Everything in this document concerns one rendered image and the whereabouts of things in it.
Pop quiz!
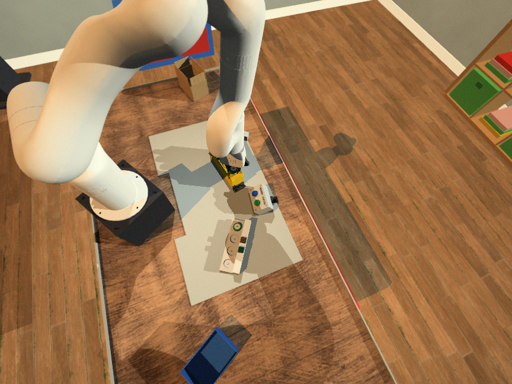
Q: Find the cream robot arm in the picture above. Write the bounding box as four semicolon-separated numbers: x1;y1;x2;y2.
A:
7;0;265;221

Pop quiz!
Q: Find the yellow tube rack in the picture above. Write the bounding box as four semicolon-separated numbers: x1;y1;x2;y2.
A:
210;153;244;189

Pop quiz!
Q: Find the beige flat mat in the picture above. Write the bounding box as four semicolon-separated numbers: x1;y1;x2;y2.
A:
149;121;303;306

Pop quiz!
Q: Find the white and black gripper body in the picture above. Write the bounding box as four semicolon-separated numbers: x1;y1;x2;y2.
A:
219;146;246;168

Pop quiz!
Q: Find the blue open tray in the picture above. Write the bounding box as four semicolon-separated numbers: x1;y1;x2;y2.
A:
180;327;238;384

